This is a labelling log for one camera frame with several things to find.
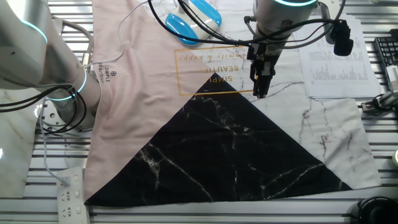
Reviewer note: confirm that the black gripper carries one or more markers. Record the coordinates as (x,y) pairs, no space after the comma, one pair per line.
(264,56)

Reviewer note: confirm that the blue and white desk lamp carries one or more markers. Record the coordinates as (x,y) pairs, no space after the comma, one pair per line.
(180,28)

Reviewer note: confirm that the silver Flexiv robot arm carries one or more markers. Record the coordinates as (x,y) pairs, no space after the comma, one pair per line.
(25,46)

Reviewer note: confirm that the pink black marble print cloth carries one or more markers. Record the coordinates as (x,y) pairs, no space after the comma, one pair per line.
(217,140)

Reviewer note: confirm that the printed table paper stack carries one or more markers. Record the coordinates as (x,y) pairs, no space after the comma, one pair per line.
(335,71)

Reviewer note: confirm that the black keyboard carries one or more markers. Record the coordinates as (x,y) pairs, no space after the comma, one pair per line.
(387,49)

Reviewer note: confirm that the white tape roll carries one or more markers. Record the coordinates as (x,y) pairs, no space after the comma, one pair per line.
(396,157)

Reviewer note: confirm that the silver robot mounting plate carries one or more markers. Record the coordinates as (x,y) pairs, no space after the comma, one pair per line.
(53,119)

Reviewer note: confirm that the white power strip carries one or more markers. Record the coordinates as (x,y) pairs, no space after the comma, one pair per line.
(73,199)

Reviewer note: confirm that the metal clamp bracket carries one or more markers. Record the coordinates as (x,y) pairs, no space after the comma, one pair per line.
(387,101)

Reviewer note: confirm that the black round camera stand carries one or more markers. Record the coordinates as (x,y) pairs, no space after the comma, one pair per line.
(377,211)

